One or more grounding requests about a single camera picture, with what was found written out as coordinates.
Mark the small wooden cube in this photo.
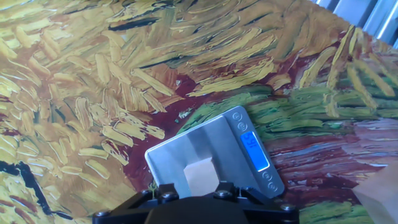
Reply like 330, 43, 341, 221
183, 157, 220, 197

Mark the silver digital kitchen scale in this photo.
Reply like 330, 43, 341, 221
144, 105, 285, 200

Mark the Van Gogh print table mat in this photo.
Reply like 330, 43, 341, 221
0, 0, 398, 224

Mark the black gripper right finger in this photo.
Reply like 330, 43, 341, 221
213, 182, 300, 224

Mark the large wooden block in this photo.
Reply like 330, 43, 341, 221
353, 161, 398, 224

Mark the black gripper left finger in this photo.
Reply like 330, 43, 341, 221
92, 183, 180, 224

